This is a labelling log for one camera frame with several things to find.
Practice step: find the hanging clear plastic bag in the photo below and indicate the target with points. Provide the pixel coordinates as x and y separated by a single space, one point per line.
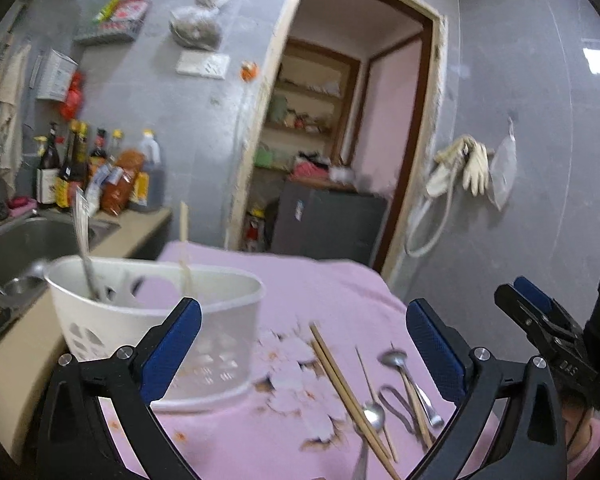
502 175

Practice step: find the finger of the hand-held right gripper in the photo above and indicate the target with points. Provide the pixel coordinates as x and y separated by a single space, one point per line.
532 292
525 317

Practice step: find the cream rubber gloves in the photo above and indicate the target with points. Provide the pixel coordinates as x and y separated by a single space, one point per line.
472 162

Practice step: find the stainless steel sink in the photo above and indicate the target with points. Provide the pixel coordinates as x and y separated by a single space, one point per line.
35 240

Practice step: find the thin dark wooden chopstick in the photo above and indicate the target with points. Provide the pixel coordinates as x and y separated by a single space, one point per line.
369 382

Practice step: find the hanging clear food bag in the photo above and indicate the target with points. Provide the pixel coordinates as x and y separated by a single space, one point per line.
195 25

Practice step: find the wall rack with packets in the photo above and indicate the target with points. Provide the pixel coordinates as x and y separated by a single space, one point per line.
112 20

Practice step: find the brown wooden chopstick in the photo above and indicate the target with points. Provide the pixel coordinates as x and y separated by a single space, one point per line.
416 407

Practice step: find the person's right forearm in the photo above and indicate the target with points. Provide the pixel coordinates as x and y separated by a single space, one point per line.
597 442

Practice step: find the beige kitchen counter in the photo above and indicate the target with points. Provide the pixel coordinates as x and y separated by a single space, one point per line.
20 360

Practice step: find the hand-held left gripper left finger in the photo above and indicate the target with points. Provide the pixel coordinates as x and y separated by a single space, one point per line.
172 345

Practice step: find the person's right hand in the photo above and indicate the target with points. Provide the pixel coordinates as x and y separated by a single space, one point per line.
575 417

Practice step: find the pink floral tablecloth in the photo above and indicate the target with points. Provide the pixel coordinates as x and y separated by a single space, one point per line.
290 290

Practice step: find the white wall outlet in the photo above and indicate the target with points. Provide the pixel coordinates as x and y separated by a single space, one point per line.
202 66

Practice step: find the hanging beige towel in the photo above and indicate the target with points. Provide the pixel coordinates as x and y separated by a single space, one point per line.
12 100

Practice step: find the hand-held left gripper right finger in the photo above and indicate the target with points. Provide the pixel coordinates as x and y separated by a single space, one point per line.
432 345

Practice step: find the white wall box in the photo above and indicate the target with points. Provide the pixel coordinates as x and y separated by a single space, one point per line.
55 75

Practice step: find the pink sponge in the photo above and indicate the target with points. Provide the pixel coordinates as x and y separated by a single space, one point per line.
22 203

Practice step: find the soy sauce bottle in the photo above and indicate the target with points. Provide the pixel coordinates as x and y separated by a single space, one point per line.
72 170

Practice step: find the long metal spoon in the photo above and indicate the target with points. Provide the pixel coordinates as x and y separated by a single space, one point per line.
84 245

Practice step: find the dark wine bottle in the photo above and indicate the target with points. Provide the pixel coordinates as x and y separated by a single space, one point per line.
47 175

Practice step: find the wooden door frame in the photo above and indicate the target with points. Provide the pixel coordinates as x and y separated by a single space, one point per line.
442 110

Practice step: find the metal ladle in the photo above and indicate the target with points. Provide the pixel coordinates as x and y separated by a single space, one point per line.
22 282

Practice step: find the light wooden chopstick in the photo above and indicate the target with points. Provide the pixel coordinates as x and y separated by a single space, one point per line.
347 395
337 385
184 240

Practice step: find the wooden shelf unit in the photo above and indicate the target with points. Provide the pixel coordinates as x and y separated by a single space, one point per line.
305 110

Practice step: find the white plastic utensil basket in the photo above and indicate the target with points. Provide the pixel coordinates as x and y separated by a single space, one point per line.
225 320

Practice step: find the small red canister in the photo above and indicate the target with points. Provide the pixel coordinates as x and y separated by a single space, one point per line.
254 232

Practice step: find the red plastic bag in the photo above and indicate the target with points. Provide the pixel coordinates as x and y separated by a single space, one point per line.
74 97

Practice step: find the grey cabinet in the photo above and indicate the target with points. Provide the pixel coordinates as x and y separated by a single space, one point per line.
330 222

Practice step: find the orange snack bag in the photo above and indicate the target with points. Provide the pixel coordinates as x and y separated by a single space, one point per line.
122 180

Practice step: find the large cooking oil jug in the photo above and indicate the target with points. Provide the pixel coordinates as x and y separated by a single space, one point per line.
150 170

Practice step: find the orange wall hook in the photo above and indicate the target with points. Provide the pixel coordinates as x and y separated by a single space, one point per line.
249 71

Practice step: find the red cap sauce bottle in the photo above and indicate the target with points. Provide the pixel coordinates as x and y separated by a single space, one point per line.
98 152

